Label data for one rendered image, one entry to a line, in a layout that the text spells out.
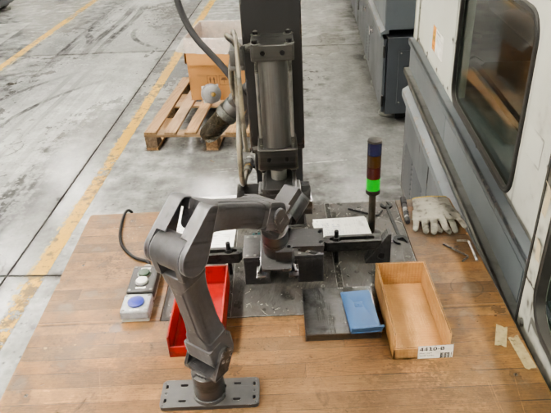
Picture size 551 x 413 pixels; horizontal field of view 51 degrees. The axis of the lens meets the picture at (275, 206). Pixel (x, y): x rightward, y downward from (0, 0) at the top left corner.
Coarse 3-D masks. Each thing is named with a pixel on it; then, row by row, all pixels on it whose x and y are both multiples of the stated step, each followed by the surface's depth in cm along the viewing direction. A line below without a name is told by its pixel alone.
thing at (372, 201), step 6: (372, 138) 149; (378, 138) 149; (366, 192) 157; (372, 192) 155; (378, 192) 156; (372, 198) 158; (372, 204) 159; (372, 210) 160; (372, 216) 161; (372, 222) 162; (372, 228) 163
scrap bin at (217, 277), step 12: (216, 276) 148; (228, 276) 145; (216, 288) 147; (228, 288) 144; (216, 300) 143; (228, 300) 143; (216, 312) 139; (180, 324) 136; (168, 336) 126; (180, 336) 133; (168, 348) 127; (180, 348) 127
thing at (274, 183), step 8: (264, 176) 138; (272, 176) 137; (280, 176) 136; (288, 176) 138; (240, 184) 144; (248, 184) 144; (256, 184) 144; (264, 184) 135; (272, 184) 135; (280, 184) 135; (296, 184) 134; (304, 184) 142; (240, 192) 141; (248, 192) 141; (256, 192) 140; (264, 192) 133; (272, 192) 133; (304, 192) 139
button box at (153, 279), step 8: (120, 224) 175; (120, 232) 171; (120, 240) 167; (136, 256) 160; (136, 272) 150; (152, 272) 150; (152, 280) 147; (128, 288) 145; (136, 288) 145; (144, 288) 144; (152, 288) 144
